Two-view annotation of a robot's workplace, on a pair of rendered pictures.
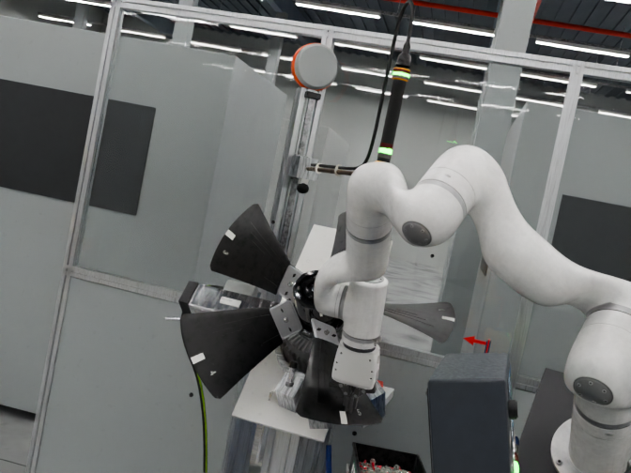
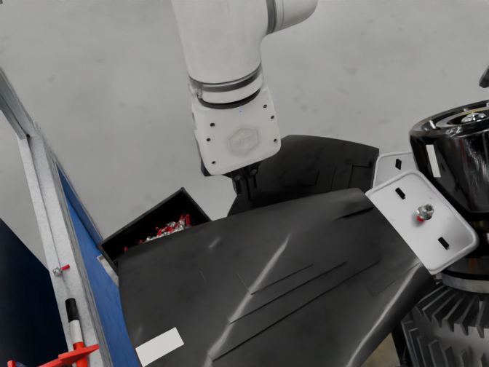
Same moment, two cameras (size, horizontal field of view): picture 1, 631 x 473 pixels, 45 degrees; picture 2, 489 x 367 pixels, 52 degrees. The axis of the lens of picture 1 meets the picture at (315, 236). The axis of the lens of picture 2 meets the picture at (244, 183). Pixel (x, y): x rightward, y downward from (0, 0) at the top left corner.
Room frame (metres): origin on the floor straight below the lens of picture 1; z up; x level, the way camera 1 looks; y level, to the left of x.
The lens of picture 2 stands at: (2.04, -0.37, 1.58)
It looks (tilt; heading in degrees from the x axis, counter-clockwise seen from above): 59 degrees down; 142
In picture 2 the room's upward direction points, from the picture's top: straight up
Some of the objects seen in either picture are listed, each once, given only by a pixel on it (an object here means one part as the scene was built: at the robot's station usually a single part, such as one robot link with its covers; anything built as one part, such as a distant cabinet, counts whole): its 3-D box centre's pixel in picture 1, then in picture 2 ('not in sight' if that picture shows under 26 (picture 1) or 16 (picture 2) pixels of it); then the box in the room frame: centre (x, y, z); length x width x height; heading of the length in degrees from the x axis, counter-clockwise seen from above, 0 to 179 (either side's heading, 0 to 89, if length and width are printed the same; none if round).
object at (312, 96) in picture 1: (295, 183); not in sight; (2.61, 0.10, 1.48); 0.05 x 0.03 x 0.62; 110
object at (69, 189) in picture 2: not in sight; (94, 239); (1.37, -0.34, 0.39); 0.04 x 0.04 x 0.78; 75
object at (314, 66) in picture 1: (314, 67); not in sight; (2.65, 0.12, 1.88); 0.17 x 0.15 x 0.16; 75
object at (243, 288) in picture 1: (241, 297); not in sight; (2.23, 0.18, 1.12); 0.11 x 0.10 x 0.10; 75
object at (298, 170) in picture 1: (302, 168); not in sight; (2.56, 0.08, 1.53); 0.10 x 0.07 x 0.08; 20
